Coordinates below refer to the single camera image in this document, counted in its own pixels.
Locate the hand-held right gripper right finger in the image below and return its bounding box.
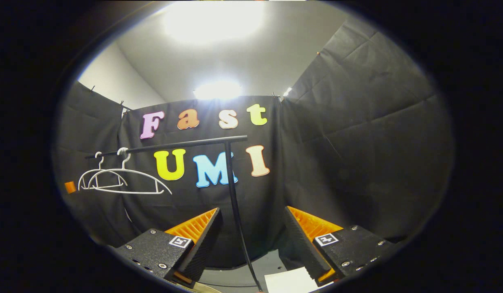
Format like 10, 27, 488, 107
283, 206, 398, 286

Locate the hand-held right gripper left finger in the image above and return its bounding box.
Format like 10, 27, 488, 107
113, 208, 221, 289

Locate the white plastic clothes hanger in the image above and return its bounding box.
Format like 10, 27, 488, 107
78, 151, 128, 191
87, 147, 173, 195

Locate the black metal clothes rack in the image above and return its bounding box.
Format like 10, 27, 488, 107
85, 136, 263, 293

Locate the tan curved object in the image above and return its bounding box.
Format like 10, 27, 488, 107
190, 282, 222, 293

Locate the black backdrop cloth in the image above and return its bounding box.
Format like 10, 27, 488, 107
52, 16, 455, 269

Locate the large ceiling light panel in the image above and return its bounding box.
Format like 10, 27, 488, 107
163, 1, 265, 44

